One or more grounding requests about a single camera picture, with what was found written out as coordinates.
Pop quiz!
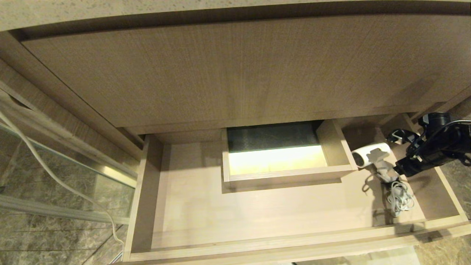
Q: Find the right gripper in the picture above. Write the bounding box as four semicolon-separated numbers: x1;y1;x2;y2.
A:
367;135;465;184

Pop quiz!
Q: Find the white hair dryer with cord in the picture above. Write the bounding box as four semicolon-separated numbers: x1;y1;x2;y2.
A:
351;142;415;218

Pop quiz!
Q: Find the wooden drawer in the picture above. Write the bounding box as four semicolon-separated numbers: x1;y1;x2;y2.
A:
123;119;471;263

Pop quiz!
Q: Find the wooden vanity cabinet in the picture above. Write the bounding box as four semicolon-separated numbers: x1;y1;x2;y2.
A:
0;14;471;177

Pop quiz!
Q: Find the beige stone countertop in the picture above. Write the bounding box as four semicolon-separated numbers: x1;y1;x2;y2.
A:
0;0;471;33

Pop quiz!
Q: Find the black cable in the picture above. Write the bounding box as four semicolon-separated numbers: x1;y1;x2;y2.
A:
419;120;471;151

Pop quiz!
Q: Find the glass panel with metal rail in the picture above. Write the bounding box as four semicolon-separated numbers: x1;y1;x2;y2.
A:
0;123;136;225

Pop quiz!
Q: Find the white cable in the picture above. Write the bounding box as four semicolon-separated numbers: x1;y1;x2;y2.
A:
0;110;126;262

